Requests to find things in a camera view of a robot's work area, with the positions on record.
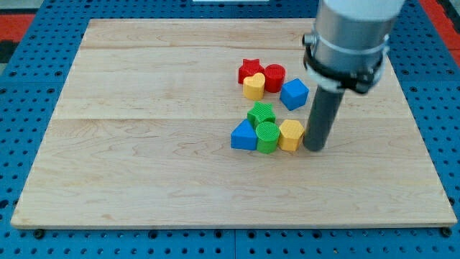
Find yellow hexagon block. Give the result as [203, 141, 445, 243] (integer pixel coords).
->
[278, 119, 305, 152]

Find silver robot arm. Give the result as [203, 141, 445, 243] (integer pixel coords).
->
[303, 0, 405, 94]

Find green star block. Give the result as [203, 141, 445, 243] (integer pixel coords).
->
[247, 101, 276, 129]

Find red star block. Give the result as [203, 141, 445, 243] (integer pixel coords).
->
[238, 59, 265, 84]

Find blue triangle block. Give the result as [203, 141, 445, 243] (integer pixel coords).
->
[231, 119, 257, 150]

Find green cylinder block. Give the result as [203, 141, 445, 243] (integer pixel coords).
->
[256, 122, 280, 154]

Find yellow heart block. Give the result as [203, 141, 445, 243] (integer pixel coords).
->
[243, 73, 265, 101]

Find red cylinder block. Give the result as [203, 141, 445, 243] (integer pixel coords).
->
[264, 64, 286, 93]

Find blue cube block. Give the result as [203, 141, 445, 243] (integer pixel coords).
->
[280, 78, 309, 111]

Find light wooden board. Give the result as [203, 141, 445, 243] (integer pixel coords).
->
[11, 19, 457, 230]

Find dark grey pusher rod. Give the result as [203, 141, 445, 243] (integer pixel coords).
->
[303, 86, 344, 152]

